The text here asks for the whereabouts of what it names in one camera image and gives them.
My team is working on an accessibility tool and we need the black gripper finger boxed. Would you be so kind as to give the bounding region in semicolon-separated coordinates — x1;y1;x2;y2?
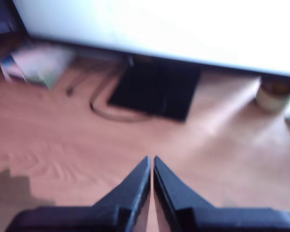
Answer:
70;156;152;232
153;156;240;232

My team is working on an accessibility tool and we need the amber glass jar grey base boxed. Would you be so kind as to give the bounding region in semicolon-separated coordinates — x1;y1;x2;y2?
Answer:
255;76;290;114

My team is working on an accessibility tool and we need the long white cardboard box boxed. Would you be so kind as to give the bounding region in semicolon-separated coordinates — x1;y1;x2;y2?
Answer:
13;47;76;80

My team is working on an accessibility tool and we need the black monitor with white screen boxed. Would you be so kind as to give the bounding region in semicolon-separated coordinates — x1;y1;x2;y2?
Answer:
12;0;290;123

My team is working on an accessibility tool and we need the small white blue box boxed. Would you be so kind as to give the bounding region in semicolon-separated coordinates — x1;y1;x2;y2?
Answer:
0;54;18;81

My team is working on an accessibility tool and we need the black monitor with dark terminal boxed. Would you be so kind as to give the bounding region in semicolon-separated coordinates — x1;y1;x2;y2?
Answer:
0;0;29;38

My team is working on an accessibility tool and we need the black cable with plug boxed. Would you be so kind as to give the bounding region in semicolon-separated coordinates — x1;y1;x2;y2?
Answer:
65;72;152;123

